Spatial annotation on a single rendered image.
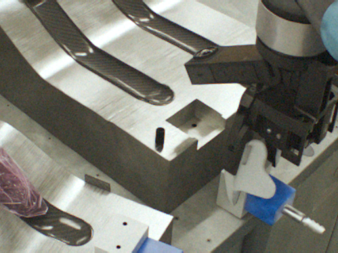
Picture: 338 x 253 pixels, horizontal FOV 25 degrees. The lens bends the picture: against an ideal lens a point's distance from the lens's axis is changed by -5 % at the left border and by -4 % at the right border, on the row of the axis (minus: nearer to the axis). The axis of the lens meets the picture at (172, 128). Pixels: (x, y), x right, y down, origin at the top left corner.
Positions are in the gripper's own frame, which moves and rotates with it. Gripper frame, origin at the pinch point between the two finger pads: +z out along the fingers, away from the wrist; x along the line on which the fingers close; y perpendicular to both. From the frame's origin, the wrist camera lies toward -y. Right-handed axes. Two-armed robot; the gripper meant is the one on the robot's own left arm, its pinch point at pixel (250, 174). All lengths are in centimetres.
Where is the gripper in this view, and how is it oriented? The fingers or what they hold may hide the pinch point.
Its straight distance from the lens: 89.4
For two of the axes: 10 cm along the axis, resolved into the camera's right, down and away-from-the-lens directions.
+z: -0.6, 7.4, 6.7
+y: 7.7, 4.7, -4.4
